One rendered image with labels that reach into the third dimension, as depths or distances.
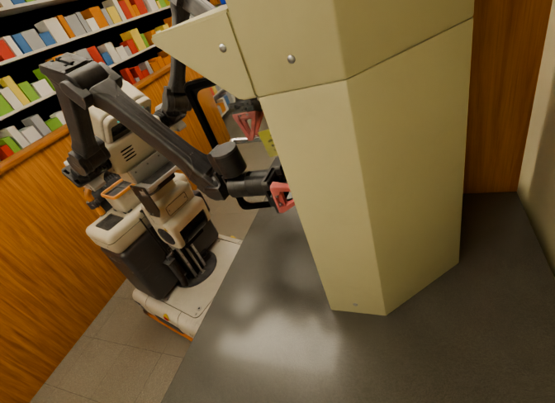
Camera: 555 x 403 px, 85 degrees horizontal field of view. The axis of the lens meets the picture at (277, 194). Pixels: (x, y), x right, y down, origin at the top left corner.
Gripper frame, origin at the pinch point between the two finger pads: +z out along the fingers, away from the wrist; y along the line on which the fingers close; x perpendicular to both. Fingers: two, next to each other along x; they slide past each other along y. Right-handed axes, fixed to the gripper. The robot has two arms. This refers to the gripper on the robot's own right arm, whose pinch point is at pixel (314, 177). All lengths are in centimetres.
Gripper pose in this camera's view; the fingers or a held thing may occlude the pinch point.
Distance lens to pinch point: 62.6
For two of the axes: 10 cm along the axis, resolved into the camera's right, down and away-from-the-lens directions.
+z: 9.0, -0.7, -4.3
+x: 3.2, 7.8, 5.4
